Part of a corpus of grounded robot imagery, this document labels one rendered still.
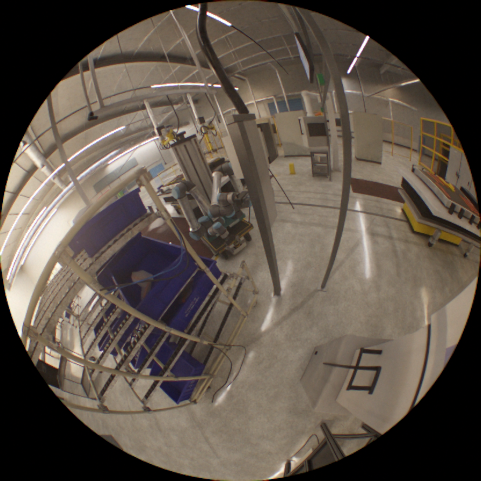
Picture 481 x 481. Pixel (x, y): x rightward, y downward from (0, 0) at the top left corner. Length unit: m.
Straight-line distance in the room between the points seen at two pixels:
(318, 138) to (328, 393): 4.02
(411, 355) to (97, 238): 1.02
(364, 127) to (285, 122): 3.28
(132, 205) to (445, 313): 1.00
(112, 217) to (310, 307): 1.79
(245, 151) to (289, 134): 6.12
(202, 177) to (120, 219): 1.46
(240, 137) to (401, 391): 0.99
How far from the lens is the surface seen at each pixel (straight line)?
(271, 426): 1.84
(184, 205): 1.56
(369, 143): 6.99
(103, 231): 0.68
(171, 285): 0.74
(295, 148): 6.86
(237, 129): 0.72
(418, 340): 0.44
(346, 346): 0.77
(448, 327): 0.37
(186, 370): 1.67
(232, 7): 11.11
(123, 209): 0.68
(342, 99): 0.86
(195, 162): 1.93
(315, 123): 3.90
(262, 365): 1.64
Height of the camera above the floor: 1.61
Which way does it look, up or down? 41 degrees down
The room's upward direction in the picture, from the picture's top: 22 degrees counter-clockwise
